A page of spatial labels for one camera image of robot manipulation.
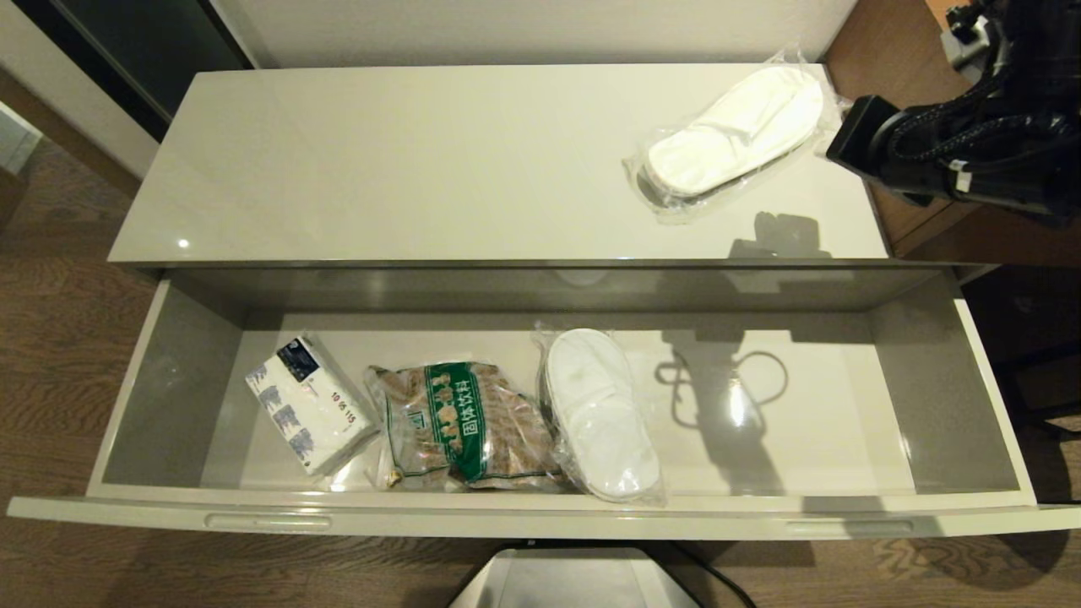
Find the white cabinet drawer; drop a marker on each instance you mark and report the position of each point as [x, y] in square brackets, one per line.
[802, 431]

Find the pale grey panel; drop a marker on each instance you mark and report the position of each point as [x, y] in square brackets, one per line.
[17, 139]

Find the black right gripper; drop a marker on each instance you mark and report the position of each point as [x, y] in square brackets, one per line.
[870, 143]

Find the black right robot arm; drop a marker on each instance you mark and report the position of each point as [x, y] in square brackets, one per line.
[1039, 67]

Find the white slipper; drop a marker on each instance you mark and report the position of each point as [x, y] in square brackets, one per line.
[600, 414]
[735, 135]

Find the brown wooden desk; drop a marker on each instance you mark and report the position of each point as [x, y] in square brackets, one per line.
[895, 51]

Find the dark glass door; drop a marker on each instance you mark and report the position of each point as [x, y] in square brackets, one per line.
[135, 46]

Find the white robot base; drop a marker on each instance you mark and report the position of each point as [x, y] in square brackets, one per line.
[574, 583]

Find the green label snack bag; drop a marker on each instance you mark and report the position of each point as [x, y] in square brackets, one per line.
[464, 425]

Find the glossy grey cabinet top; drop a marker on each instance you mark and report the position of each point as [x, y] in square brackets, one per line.
[422, 165]

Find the white blue tissue pack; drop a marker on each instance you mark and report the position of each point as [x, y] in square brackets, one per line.
[308, 404]

